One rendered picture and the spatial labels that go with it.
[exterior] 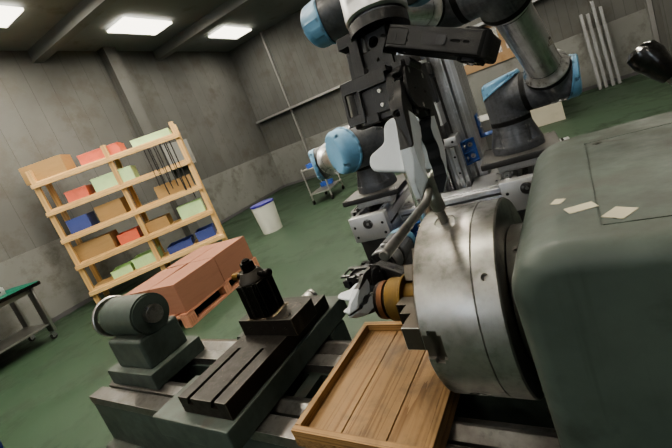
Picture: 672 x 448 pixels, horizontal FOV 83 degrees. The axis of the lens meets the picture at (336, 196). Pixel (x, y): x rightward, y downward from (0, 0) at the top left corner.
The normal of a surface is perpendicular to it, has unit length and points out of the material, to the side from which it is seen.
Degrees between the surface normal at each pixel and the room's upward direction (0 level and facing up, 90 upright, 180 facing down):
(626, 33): 90
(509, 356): 88
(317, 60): 90
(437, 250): 34
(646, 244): 45
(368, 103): 76
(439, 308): 64
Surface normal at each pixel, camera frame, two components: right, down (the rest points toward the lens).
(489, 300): -0.59, -0.14
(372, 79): -0.55, 0.11
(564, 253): -0.59, -0.40
